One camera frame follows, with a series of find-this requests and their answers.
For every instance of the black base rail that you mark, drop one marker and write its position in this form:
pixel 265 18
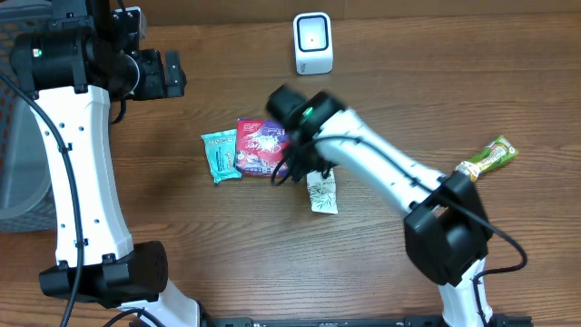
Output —
pixel 410 321

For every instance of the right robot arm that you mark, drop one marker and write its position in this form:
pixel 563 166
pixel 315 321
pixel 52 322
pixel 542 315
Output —
pixel 445 225

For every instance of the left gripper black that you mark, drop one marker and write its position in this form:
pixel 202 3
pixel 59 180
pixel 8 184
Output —
pixel 160 87

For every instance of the teal wipes packet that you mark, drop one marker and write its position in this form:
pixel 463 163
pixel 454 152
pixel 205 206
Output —
pixel 220 150

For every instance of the green snack packet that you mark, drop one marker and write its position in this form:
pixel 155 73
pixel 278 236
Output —
pixel 494 155

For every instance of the white tube gold cap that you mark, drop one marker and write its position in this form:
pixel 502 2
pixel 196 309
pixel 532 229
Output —
pixel 322 192

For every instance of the red purple pad pack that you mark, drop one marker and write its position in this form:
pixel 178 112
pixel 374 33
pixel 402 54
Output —
pixel 259 146

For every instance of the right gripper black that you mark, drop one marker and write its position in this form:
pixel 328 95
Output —
pixel 301 163

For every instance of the grey plastic basket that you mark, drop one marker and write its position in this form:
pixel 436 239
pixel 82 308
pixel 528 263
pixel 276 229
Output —
pixel 27 202

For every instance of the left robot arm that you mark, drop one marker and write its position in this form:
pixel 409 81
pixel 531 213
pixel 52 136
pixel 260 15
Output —
pixel 89 57

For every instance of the white barcode scanner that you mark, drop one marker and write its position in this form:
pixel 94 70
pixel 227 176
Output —
pixel 313 44

